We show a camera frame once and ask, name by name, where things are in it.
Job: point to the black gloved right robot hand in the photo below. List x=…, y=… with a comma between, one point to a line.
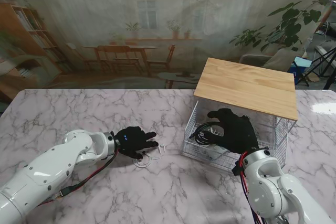
x=236, y=132

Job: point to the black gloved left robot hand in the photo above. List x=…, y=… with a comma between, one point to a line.
x=134, y=141

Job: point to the white mesh drawer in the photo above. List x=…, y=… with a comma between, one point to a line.
x=194, y=145

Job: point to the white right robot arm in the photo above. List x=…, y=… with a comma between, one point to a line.
x=278, y=192

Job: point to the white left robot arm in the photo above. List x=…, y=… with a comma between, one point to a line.
x=47, y=171

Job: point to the blue storage crate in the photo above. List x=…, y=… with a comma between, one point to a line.
x=296, y=72

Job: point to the black tripod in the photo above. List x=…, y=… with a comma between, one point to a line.
x=329, y=78

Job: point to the printed cafe scene backdrop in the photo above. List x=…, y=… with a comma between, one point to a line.
x=105, y=24

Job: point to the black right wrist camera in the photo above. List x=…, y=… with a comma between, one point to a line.
x=236, y=169

